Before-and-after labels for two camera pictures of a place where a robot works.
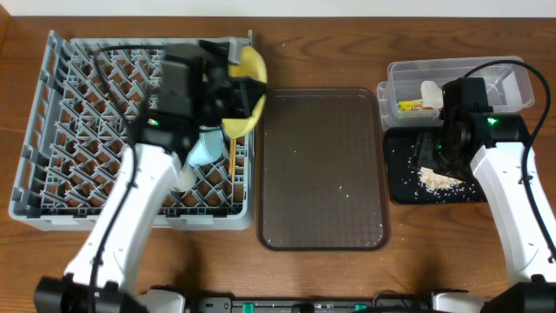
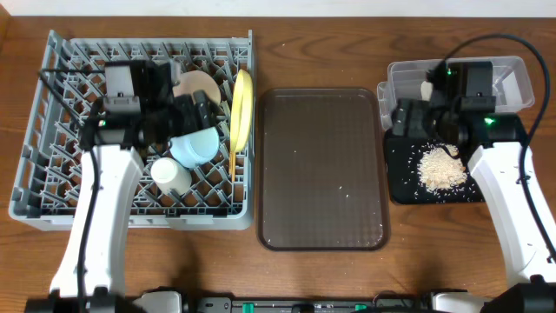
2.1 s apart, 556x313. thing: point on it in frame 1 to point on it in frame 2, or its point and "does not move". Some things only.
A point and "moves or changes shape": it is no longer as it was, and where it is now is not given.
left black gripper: [237, 93] to [188, 113]
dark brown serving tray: [321, 174] does not move
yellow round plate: [251, 65] moves or changes shape
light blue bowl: [208, 147] does not move
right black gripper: [446, 161] to [411, 117]
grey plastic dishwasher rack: [87, 101] does not move
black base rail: [228, 304] does not move
